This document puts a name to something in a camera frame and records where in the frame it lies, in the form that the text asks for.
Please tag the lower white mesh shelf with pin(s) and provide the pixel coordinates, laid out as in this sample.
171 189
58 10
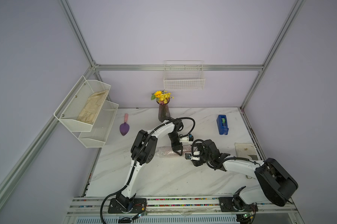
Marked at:
97 137

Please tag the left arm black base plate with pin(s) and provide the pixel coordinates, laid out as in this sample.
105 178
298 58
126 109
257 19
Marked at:
135 206

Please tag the white mesh shelf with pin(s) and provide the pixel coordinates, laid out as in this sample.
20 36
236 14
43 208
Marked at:
97 137
70 111

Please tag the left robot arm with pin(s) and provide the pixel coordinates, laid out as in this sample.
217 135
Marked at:
143 151

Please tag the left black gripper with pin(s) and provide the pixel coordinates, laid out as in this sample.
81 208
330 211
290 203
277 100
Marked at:
178 147

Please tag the yellow artificial flowers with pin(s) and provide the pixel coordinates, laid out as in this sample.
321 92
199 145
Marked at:
162 97

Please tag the beige cloth gloves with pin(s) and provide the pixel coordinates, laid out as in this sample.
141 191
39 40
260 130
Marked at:
92 107

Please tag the blue tape dispenser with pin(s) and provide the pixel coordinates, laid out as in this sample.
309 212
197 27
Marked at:
222 125

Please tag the aluminium front rail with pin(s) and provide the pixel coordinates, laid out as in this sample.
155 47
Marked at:
178 210

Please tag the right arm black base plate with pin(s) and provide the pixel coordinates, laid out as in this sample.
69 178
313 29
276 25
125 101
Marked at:
236 204

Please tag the clear bubble wrap sheet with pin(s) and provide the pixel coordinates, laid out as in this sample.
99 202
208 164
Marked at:
167 152

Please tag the purple trowel pink handle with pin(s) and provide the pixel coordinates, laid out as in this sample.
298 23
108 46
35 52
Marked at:
124 127

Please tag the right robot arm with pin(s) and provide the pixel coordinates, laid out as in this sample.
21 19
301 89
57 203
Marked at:
275 184

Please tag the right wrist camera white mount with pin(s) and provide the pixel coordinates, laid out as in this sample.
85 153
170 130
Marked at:
193 156

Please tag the upper white mesh shelf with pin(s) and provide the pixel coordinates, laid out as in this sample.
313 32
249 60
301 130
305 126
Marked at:
70 111

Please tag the white wire wall basket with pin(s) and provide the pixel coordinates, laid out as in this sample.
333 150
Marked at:
183 75

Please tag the purple ribbed glass vase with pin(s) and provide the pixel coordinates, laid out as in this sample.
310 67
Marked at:
163 113

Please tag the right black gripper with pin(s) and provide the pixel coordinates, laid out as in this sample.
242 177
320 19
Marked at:
199 148

